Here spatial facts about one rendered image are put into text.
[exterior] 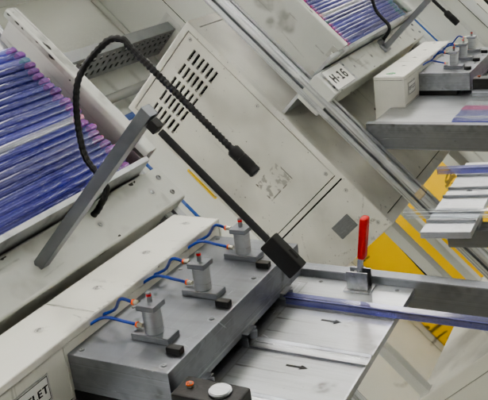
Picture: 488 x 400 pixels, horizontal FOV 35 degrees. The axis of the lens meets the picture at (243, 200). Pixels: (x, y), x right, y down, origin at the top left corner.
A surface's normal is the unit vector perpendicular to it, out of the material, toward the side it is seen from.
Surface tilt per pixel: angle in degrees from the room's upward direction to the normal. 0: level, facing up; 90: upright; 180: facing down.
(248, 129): 90
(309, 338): 45
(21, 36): 90
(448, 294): 90
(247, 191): 90
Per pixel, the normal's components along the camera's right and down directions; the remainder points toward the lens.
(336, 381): -0.11, -0.93
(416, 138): -0.45, 0.35
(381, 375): 0.55, -0.62
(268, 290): 0.88, 0.06
